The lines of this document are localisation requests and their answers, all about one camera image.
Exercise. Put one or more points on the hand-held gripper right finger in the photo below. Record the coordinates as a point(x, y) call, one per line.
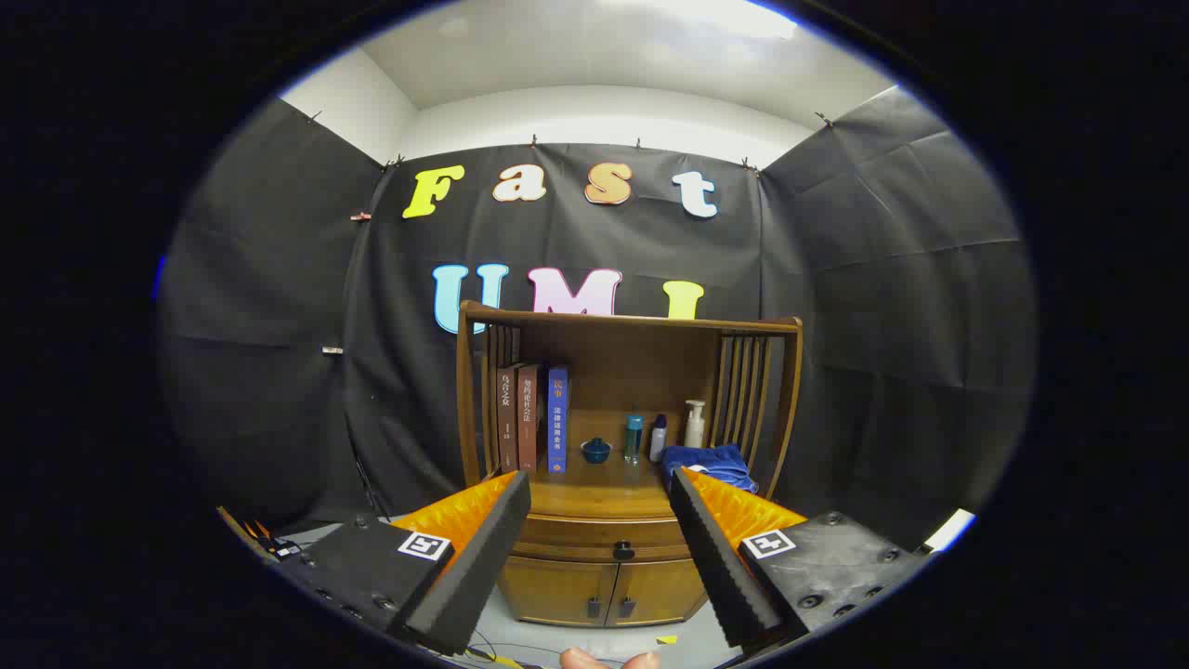
point(720, 557)

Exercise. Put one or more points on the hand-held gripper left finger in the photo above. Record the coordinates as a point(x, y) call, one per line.
point(483, 557)

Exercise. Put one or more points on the wooden drawer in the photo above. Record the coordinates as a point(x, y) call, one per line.
point(576, 537)

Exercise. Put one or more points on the wooden cabinet door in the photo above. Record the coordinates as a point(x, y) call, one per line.
point(664, 590)
point(557, 590)

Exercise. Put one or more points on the wooden countertop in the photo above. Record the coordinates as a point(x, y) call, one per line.
point(604, 488)

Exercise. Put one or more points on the wooden cabinet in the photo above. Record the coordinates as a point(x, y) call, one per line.
point(641, 372)

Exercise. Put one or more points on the blue folded towel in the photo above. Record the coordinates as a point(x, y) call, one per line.
point(715, 463)

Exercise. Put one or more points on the white bottle with blue cap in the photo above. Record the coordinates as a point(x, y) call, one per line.
point(658, 444)

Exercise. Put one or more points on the white pump bottle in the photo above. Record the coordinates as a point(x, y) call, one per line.
point(695, 429)

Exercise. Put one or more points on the dark brown book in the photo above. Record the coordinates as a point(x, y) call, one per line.
point(507, 418)

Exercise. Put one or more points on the teal clear bottle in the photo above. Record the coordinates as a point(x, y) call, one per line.
point(633, 441)

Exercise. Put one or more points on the reddish brown book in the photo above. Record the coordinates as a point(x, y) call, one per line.
point(528, 418)

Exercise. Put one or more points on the blue lidded teacup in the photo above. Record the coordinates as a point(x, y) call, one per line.
point(595, 452)

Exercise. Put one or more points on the blue book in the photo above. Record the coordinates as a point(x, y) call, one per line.
point(558, 418)

